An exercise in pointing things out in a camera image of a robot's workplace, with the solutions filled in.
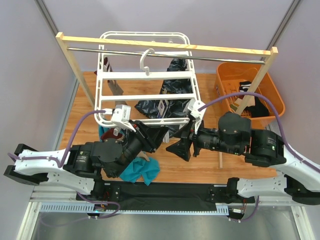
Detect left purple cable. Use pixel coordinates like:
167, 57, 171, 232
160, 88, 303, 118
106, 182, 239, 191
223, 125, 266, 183
8, 109, 107, 169

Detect orange laundry basket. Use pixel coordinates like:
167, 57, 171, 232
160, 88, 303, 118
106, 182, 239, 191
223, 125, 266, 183
214, 62, 286, 130

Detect teal towel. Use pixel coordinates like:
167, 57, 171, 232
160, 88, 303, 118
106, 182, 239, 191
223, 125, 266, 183
98, 124, 161, 186

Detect wooden clothes rack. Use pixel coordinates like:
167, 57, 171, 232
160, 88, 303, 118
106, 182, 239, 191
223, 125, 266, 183
55, 31, 279, 170

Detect beige maroon-cuffed sock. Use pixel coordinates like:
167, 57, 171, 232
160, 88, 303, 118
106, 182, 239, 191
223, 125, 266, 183
98, 56, 127, 106
98, 126, 150, 162

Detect white plastic clip hanger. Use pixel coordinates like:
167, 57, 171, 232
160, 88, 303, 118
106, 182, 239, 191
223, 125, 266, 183
94, 45, 201, 143

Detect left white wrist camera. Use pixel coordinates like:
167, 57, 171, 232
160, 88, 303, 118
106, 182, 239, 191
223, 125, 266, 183
103, 104, 136, 132

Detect dark patterned shorts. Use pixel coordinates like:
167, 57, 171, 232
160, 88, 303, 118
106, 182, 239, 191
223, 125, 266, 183
134, 57, 195, 138

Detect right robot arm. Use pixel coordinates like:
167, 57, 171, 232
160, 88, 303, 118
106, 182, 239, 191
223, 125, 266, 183
166, 112, 320, 206

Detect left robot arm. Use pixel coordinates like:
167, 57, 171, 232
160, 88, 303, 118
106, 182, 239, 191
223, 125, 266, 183
4, 121, 168, 200

